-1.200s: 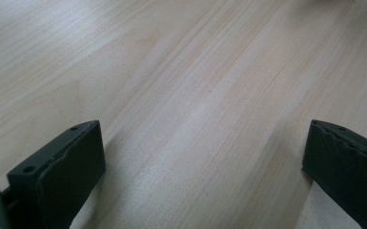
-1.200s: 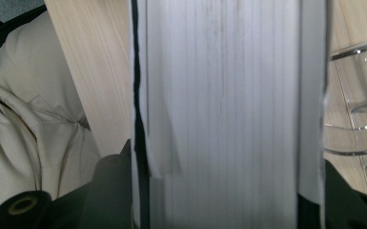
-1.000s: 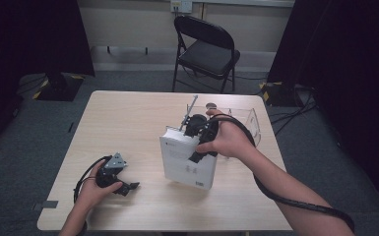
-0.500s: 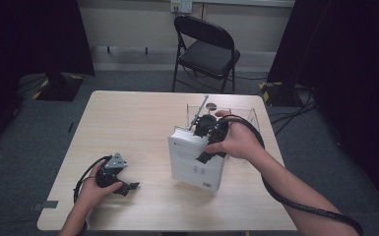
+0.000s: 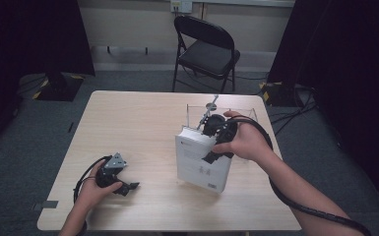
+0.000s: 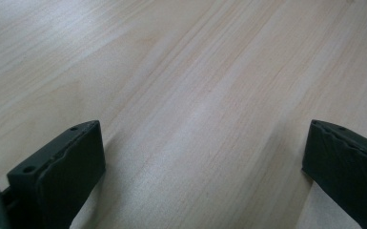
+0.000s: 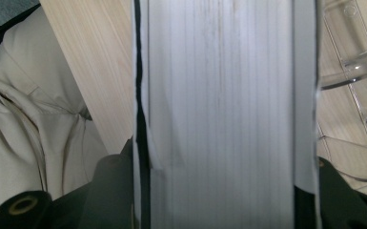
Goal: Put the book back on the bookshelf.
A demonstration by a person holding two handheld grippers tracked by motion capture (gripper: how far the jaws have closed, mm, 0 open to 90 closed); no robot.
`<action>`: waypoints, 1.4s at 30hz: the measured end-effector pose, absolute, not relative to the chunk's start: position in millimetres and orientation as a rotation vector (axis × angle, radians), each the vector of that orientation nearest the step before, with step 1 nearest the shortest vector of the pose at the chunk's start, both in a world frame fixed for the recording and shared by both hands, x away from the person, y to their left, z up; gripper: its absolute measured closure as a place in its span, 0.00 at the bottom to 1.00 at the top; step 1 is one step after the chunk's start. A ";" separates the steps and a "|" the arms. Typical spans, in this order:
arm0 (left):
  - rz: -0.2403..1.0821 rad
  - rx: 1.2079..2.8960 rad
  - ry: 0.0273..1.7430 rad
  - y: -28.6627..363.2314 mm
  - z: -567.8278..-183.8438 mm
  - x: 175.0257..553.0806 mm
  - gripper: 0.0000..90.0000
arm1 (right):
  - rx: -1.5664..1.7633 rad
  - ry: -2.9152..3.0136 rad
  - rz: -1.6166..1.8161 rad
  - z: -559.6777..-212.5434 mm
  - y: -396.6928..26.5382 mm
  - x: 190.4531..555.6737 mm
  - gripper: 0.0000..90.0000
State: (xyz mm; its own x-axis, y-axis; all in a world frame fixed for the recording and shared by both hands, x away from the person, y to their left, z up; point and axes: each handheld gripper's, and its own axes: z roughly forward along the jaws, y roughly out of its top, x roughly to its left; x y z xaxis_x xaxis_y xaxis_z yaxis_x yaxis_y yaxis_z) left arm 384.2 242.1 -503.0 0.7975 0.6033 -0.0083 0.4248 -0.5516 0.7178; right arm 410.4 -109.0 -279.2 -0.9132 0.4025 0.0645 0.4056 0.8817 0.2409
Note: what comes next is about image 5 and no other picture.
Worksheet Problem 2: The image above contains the thin black floor cable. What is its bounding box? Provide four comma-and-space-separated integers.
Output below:
234, 74, 269, 82

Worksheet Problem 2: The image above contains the person's right hand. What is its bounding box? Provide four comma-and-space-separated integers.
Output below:
211, 110, 274, 163

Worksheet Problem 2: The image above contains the black curtain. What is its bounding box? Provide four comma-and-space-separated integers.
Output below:
267, 0, 379, 210
0, 0, 96, 155

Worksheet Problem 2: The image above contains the grey tape strip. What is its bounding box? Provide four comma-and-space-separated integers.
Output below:
32, 200, 59, 211

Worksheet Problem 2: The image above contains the clear acrylic book rack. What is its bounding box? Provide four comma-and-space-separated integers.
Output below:
185, 103, 263, 162

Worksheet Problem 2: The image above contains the black folding chair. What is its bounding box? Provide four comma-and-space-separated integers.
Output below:
171, 14, 241, 94

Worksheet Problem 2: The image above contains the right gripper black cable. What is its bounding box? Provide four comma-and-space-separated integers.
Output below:
226, 116, 372, 236

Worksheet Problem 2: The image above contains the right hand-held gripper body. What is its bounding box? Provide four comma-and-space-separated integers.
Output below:
196, 94, 239, 146

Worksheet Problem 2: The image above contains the grey wall cable trunking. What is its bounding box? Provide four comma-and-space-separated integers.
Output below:
90, 44, 279, 73

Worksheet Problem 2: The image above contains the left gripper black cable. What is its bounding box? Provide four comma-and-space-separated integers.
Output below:
72, 155, 113, 236

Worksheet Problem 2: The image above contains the white book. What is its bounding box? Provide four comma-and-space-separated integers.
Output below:
174, 126, 233, 195

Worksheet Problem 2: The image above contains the white wall outlet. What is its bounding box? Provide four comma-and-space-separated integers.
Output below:
170, 0, 194, 14

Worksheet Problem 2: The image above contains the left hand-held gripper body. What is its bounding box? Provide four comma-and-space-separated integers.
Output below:
95, 151, 128, 190

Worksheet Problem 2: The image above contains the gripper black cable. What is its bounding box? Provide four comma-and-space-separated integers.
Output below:
72, 155, 113, 236
226, 116, 372, 236

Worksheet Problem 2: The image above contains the person's left hand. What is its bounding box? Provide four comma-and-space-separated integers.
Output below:
75, 160, 124, 211

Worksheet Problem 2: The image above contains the black stand base yellow tape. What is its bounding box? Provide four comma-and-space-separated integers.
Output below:
259, 81, 298, 107
32, 70, 86, 102

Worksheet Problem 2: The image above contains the black floor cables bundle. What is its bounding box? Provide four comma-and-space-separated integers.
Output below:
269, 85, 319, 137

